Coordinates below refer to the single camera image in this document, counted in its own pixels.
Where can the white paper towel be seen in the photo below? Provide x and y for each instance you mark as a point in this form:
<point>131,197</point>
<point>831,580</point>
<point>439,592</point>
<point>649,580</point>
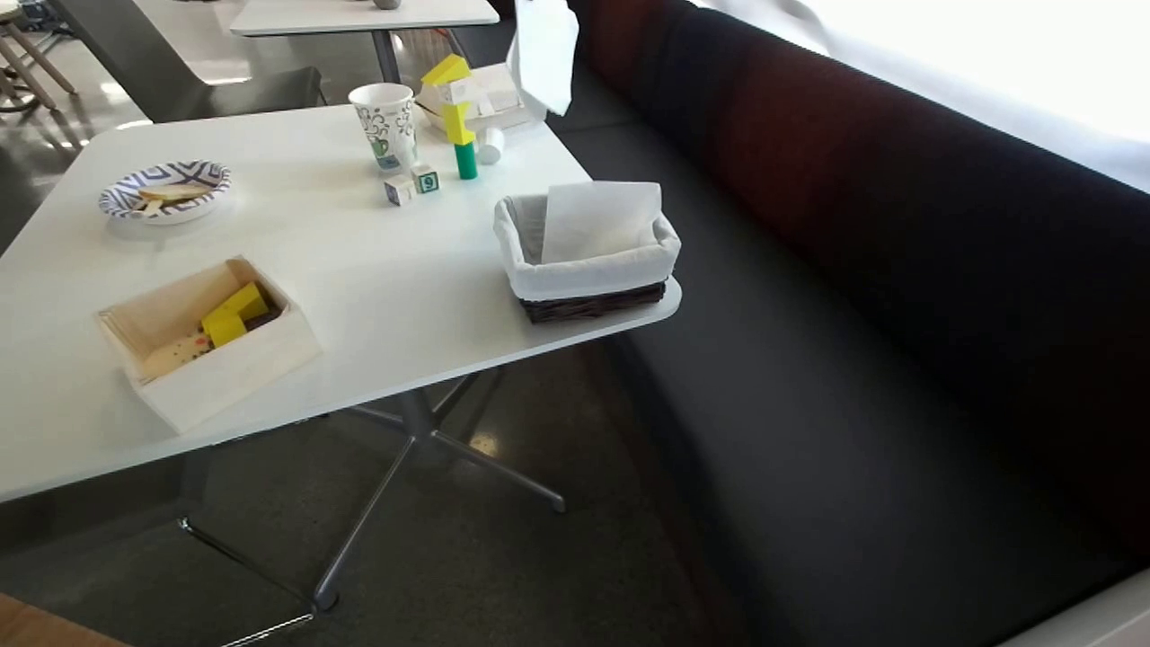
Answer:
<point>542,56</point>

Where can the dark basket with white liner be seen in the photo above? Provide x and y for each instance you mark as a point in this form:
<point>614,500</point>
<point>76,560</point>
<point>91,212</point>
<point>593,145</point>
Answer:
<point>585,283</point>

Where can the green block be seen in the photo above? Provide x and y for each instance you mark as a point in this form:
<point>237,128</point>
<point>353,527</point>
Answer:
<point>466,159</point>

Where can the small white cylinder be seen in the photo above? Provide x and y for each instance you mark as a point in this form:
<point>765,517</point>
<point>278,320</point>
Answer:
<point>490,145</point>

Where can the small green and white cube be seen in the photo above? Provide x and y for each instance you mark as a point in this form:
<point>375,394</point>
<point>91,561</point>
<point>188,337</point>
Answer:
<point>424,180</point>

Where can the upright yellow block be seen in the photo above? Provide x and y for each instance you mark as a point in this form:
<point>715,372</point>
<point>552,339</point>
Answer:
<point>455,120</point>

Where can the clear plastic bag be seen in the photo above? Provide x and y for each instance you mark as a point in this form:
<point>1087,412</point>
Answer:
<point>490,94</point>

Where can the patterned white paper cup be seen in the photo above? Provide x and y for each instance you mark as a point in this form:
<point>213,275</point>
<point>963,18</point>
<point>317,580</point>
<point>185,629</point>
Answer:
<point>384,128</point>

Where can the metal table base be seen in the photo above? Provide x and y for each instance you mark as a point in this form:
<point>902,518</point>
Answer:
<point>371,517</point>

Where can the tilted yellow block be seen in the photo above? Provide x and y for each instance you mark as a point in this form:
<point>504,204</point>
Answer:
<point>445,70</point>

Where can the dark upholstered bench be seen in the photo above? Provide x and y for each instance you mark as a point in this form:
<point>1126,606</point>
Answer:
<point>898,360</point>

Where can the yellow block in box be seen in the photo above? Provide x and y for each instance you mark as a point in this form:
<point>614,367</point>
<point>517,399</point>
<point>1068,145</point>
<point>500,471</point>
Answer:
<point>232,319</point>

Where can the light wooden box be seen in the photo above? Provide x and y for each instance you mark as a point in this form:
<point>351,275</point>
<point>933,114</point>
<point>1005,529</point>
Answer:
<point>227,363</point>

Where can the white background table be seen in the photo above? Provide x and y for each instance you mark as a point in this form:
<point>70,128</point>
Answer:
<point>359,16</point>

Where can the blue patterned paper plate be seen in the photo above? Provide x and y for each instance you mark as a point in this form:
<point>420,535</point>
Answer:
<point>164,192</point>

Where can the dark background chair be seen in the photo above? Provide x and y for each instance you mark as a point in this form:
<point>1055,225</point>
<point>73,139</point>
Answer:
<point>119,59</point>

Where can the metal stool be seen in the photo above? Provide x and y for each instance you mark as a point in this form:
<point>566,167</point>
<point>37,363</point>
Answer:
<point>22,16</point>

